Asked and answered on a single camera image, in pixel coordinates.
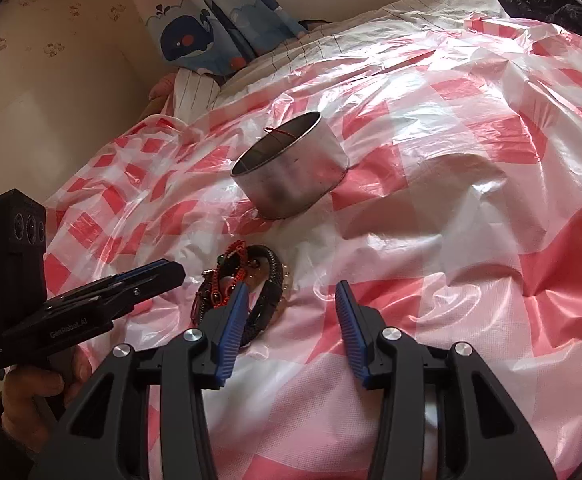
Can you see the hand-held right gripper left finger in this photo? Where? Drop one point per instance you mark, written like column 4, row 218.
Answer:
column 231, row 335

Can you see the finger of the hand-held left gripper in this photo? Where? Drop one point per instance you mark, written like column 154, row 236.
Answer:
column 166, row 264
column 146, row 286

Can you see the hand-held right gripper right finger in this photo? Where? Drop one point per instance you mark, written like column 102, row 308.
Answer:
column 351, row 335

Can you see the round metal tin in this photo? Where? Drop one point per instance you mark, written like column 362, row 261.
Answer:
column 291, row 185

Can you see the person's left hand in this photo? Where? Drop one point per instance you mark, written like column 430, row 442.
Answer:
column 26, row 400

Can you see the red white checkered plastic sheet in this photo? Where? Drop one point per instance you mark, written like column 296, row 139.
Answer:
column 446, row 210

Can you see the pink pillow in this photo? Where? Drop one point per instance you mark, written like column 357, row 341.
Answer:
column 163, row 90

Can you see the whale print curtain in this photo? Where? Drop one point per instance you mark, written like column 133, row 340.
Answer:
column 191, row 35

